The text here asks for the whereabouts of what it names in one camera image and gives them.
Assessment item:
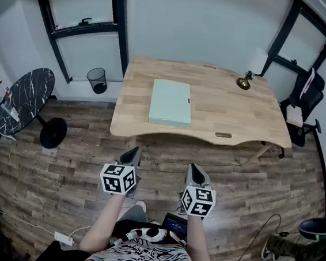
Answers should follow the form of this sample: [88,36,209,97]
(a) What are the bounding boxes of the person's left forearm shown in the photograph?
[78,190,127,257]

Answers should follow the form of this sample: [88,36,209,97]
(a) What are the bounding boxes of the black phone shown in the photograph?
[21,103,36,115]

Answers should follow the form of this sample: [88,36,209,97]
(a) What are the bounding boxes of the brass lamp with white shade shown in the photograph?
[236,45,270,93]

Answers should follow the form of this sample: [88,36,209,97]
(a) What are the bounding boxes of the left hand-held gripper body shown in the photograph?
[97,158,142,200]

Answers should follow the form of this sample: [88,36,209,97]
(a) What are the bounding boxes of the pale green board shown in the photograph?
[147,78,196,129]

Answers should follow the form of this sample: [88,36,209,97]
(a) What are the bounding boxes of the person's patterned black shirt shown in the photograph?
[79,219,209,261]

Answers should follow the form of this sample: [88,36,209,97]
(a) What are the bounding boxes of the light wooden desk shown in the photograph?
[108,53,300,171]

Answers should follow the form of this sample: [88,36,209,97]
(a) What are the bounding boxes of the person's grey trousers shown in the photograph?
[116,203,150,228]

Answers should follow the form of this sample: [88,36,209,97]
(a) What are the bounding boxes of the black mesh waste bin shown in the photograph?
[85,66,110,96]

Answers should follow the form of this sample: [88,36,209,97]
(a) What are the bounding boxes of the clear plastic bottle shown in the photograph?
[0,96,23,123]

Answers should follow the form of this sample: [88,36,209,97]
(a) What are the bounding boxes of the round black stool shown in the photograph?
[297,214,326,241]

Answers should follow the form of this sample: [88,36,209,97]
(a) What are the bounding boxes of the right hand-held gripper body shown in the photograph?
[177,179,219,219]

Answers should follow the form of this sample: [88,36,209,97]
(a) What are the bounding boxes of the person's white shoe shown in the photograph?
[135,199,148,213]

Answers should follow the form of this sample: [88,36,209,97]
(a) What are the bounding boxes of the white cable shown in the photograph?
[0,203,94,241]

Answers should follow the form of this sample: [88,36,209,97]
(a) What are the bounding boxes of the black floor cable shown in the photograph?
[232,209,301,261]

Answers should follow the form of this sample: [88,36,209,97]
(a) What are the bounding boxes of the black office chair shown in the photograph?
[274,64,326,163]

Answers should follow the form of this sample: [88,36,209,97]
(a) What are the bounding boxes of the white box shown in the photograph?
[284,106,305,128]

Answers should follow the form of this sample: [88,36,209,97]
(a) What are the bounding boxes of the black window frame with handle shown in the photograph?
[23,0,135,90]

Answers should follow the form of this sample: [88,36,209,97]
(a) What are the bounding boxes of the round black marble table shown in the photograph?
[0,63,74,151]

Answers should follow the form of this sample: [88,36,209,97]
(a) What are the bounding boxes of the person's right forearm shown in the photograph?
[182,213,219,261]

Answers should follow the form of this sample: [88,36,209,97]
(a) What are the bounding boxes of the white strap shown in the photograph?
[299,67,317,100]

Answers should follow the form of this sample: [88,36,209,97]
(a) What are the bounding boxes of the black device with blue screen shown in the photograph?
[159,211,190,241]

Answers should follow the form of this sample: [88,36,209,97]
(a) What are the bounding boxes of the white power strip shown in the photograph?
[53,231,75,246]

